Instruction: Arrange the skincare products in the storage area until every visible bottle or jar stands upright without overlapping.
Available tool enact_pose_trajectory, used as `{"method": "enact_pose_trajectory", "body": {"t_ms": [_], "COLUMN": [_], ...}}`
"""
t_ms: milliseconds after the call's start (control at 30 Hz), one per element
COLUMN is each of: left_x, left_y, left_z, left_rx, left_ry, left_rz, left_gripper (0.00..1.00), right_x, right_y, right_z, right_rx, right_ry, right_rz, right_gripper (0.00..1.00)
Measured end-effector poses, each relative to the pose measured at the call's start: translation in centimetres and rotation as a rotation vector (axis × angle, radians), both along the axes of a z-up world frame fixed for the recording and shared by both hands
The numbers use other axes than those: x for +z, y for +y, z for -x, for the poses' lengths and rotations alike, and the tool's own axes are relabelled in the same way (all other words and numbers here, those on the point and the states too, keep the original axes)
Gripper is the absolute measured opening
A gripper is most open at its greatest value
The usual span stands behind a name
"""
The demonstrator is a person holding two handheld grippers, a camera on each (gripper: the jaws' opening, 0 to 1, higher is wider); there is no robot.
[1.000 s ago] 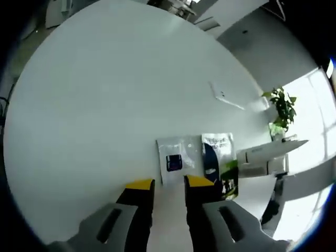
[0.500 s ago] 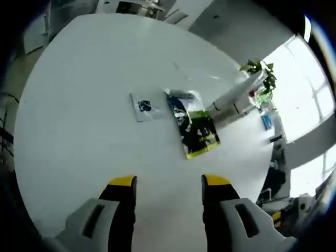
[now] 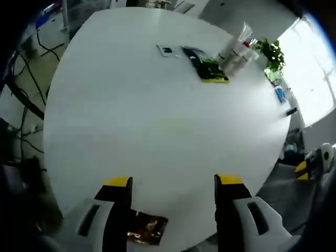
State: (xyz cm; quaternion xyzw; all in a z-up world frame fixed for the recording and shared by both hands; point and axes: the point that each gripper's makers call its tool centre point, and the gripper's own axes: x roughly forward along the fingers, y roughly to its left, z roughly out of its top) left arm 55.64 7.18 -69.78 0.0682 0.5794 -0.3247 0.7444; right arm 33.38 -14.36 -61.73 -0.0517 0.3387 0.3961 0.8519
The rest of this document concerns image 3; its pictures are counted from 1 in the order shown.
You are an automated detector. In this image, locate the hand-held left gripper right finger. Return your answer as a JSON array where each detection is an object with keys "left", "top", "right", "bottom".
[{"left": 214, "top": 173, "right": 296, "bottom": 252}]

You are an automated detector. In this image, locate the green and white packet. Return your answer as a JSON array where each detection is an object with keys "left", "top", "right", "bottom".
[{"left": 182, "top": 45, "right": 231, "bottom": 85}]

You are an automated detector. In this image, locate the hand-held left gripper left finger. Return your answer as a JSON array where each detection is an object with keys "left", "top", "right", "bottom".
[{"left": 65, "top": 176, "right": 134, "bottom": 252}]

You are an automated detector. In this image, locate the thick black cable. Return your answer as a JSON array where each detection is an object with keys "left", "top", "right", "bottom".
[{"left": 0, "top": 78, "right": 46, "bottom": 120}]

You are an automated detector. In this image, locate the blue and white packet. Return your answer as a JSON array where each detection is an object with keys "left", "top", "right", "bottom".
[{"left": 274, "top": 86, "right": 289, "bottom": 105}]

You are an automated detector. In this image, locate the grey mesh office chair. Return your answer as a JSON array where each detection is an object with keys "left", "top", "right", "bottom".
[{"left": 258, "top": 161, "right": 329, "bottom": 237}]

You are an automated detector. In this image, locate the potted green plant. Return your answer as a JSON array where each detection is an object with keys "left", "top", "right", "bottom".
[{"left": 252, "top": 37, "right": 287, "bottom": 80}]

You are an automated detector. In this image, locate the gold foil packet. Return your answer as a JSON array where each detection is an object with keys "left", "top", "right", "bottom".
[{"left": 127, "top": 209, "right": 169, "bottom": 247}]

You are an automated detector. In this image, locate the white skincare bottle domed cap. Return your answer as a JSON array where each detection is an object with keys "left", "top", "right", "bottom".
[{"left": 230, "top": 48, "right": 260, "bottom": 76}]

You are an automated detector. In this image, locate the blue box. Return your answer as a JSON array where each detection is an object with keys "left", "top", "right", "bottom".
[{"left": 35, "top": 12, "right": 58, "bottom": 27}]

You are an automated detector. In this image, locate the white skincare tube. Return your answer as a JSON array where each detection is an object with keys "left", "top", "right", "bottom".
[{"left": 219, "top": 21, "right": 255, "bottom": 61}]

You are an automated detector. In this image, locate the white skincare bottle red collar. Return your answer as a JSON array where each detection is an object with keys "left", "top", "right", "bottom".
[{"left": 224, "top": 38, "right": 260, "bottom": 73}]

